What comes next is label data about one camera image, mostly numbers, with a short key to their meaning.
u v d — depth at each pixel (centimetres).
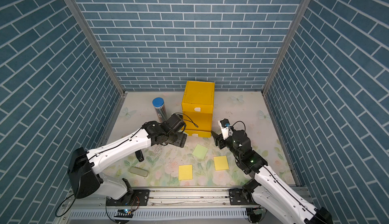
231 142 59
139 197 73
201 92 91
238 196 74
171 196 76
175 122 60
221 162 86
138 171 81
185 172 83
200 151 91
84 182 49
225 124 63
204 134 85
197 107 86
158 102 89
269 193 59
